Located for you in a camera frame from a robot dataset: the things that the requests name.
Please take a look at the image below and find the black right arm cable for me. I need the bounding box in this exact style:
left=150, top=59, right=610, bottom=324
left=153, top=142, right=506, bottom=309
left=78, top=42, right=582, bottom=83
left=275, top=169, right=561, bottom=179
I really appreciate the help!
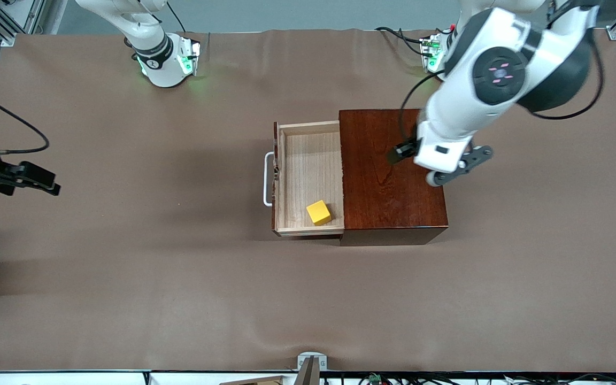
left=0, top=88, right=50, bottom=157

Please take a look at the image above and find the brown table mat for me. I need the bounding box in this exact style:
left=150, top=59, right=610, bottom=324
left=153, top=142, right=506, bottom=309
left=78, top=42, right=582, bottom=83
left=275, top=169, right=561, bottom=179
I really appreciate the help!
left=0, top=28, right=616, bottom=374

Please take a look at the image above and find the yellow block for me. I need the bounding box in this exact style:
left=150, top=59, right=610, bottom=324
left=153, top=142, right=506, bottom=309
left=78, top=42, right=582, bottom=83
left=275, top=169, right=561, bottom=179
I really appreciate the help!
left=306, top=199, right=333, bottom=226

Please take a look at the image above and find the black left base cable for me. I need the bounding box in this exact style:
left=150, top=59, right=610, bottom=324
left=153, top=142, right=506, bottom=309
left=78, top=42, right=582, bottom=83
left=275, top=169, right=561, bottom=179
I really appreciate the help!
left=374, top=26, right=433, bottom=57

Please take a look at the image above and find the black right base cable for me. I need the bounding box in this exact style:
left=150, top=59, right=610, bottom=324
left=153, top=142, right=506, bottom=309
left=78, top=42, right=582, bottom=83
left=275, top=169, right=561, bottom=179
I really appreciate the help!
left=166, top=0, right=190, bottom=34

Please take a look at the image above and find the black base cable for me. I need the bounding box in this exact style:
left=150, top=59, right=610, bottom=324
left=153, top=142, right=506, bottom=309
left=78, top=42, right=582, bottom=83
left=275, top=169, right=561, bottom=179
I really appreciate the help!
left=374, top=26, right=433, bottom=57
left=166, top=0, right=190, bottom=34

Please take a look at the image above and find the grey metal bracket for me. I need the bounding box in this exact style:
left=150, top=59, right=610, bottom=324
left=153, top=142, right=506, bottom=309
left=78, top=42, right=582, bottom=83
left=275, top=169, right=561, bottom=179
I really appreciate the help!
left=293, top=352, right=328, bottom=385

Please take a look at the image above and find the dark wooden drawer cabinet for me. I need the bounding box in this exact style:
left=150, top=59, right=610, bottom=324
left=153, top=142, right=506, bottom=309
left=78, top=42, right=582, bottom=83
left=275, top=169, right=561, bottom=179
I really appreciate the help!
left=338, top=109, right=450, bottom=247

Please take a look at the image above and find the tan wooden board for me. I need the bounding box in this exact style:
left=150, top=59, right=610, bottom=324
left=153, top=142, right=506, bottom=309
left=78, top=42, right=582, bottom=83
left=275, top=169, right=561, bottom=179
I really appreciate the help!
left=219, top=375, right=286, bottom=385

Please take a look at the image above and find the light wood drawer white handle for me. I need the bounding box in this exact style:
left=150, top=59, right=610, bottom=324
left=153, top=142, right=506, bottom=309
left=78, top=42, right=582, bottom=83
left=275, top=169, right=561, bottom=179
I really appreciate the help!
left=263, top=121, right=347, bottom=238

